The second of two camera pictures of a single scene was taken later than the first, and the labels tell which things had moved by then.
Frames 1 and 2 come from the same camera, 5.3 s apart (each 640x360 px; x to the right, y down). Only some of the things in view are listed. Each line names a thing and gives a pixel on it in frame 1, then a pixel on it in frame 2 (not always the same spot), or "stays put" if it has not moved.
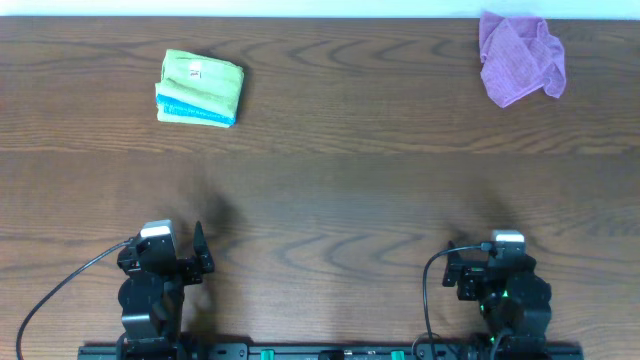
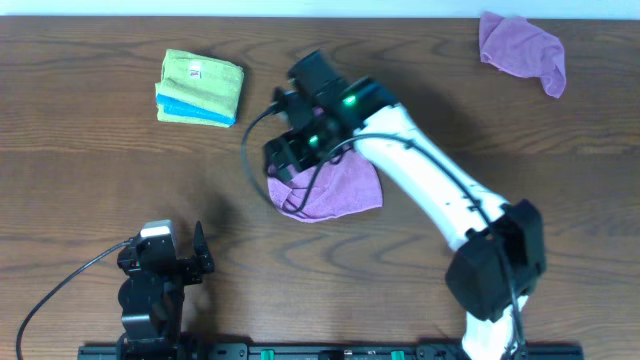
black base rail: [420, 350] stays put
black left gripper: [193, 267] stays put
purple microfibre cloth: [519, 56] -> [344, 183]
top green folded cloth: [212, 83] stays put
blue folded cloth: [180, 107] stays put
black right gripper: [470, 275] -> [286, 145]
